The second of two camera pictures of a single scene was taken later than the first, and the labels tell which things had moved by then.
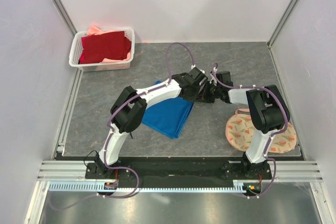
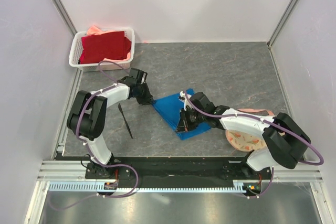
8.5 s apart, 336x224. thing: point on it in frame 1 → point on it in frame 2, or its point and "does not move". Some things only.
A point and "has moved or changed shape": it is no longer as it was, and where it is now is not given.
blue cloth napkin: (168, 117) has moved or changed shape
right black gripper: (206, 97) → (183, 125)
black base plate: (178, 168) does not move
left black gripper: (193, 98) → (147, 98)
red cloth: (96, 48) does not move
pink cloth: (93, 30) does not move
